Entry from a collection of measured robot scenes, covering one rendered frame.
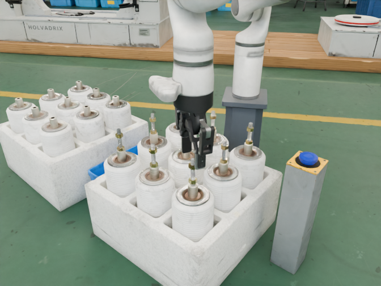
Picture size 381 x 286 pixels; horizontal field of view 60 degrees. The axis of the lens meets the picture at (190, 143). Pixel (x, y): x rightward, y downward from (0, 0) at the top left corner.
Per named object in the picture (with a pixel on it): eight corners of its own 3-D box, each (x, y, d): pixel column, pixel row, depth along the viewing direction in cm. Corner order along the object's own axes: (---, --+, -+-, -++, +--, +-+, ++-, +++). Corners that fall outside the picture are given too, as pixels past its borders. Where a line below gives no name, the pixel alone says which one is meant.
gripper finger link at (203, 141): (199, 126, 59) (195, 151, 62) (203, 133, 57) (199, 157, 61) (212, 123, 59) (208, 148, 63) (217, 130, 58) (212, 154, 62)
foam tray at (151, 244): (180, 174, 124) (178, 131, 115) (275, 220, 103) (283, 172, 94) (93, 234, 98) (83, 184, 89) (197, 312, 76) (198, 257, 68)
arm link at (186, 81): (147, 87, 62) (144, 53, 59) (200, 79, 66) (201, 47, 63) (163, 104, 55) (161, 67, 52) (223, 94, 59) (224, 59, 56)
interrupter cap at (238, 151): (228, 155, 89) (228, 152, 89) (242, 144, 94) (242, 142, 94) (253, 164, 85) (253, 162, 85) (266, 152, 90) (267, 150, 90)
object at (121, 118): (123, 139, 133) (118, 97, 124) (139, 147, 128) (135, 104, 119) (103, 148, 127) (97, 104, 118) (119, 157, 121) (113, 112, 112)
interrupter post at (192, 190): (189, 192, 75) (189, 180, 74) (199, 194, 74) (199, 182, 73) (185, 198, 73) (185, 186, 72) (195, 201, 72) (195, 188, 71)
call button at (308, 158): (302, 156, 77) (303, 148, 76) (319, 162, 74) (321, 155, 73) (295, 164, 74) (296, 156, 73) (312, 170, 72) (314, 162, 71)
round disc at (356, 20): (330, 20, 263) (331, 12, 261) (371, 21, 258) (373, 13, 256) (337, 26, 237) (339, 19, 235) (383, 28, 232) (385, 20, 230)
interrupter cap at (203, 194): (183, 183, 78) (183, 180, 78) (214, 190, 76) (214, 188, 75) (170, 202, 72) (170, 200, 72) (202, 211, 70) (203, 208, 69)
